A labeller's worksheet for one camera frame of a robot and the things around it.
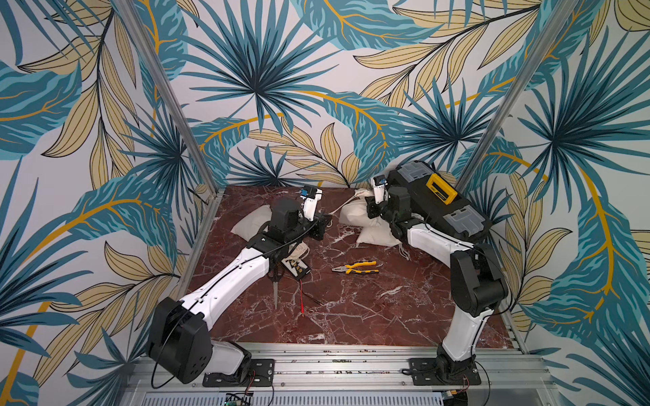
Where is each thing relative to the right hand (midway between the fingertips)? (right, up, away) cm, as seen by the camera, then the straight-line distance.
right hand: (348, 200), depth 91 cm
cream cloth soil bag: (+12, -13, +6) cm, 18 cm away
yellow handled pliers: (0, -25, +3) cm, 25 cm away
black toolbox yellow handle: (+33, -1, +3) cm, 33 cm away
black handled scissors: (-26, -27, +1) cm, 38 cm away
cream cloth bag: (+3, -4, +2) cm, 5 cm away
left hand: (-7, -7, -15) cm, 17 cm away
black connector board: (-19, -24, +2) cm, 31 cm away
